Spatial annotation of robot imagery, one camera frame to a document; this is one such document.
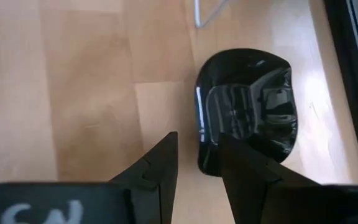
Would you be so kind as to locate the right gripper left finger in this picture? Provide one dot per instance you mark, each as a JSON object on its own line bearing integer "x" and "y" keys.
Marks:
{"x": 154, "y": 193}

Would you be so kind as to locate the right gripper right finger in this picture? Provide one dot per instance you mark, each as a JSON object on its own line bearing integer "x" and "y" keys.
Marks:
{"x": 253, "y": 199}

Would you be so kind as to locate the black rounded plate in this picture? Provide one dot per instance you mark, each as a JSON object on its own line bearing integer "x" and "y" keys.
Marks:
{"x": 247, "y": 77}

